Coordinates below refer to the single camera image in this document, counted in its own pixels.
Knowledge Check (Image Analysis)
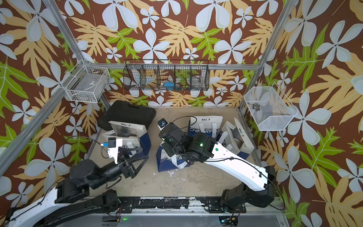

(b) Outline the takeout bag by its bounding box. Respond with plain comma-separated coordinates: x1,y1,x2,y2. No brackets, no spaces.
156,144,190,172
217,118,255,159
103,121,151,157
188,115,223,138

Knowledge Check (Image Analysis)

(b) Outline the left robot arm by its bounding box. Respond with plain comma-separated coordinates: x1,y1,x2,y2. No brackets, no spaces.
5,156,149,227

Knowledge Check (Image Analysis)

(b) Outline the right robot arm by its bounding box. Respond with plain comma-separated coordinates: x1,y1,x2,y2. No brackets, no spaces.
158,119,276,212

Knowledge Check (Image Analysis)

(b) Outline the black plastic tool case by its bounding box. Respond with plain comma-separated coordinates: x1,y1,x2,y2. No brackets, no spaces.
97,100,157,131

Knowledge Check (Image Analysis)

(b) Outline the blue object in basket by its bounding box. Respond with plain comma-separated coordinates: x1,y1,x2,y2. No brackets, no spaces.
164,81,175,90

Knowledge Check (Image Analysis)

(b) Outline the small dark object in mesh basket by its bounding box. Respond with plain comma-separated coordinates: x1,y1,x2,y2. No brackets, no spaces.
252,103,261,112

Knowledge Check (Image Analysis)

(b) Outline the white mesh basket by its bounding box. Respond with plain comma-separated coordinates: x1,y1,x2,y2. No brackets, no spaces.
244,83,298,131

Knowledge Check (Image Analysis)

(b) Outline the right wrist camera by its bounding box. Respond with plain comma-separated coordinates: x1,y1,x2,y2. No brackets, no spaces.
157,118,168,130

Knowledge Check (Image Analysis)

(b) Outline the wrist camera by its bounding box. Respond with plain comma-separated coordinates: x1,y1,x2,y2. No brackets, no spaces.
103,137,123,165
157,118,168,130

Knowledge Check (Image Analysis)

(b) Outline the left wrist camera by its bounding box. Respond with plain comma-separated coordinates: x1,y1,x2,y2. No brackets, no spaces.
103,137,123,165

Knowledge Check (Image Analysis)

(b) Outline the black wire basket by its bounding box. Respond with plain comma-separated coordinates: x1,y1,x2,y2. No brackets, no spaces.
122,59,210,91

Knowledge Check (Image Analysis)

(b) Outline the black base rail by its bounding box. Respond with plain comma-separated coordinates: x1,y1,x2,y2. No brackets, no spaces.
118,196,246,214

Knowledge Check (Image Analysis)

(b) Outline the white wire basket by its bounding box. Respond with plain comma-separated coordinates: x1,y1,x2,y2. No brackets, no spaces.
61,60,110,103

